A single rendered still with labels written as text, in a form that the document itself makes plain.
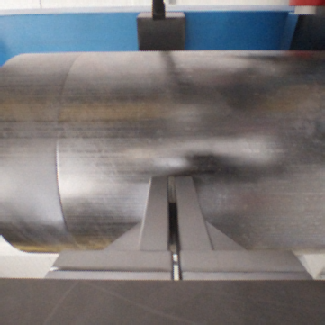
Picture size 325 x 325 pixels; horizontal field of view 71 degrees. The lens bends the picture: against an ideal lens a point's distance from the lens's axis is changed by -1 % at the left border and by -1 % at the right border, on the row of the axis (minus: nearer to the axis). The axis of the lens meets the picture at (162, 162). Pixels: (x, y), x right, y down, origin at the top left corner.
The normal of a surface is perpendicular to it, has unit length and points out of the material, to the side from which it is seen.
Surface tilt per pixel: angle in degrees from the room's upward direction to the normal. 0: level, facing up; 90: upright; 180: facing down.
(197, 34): 90
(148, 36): 90
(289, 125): 90
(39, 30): 90
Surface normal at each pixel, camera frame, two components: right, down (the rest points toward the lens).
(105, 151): -0.02, 0.04
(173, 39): -0.01, 0.62
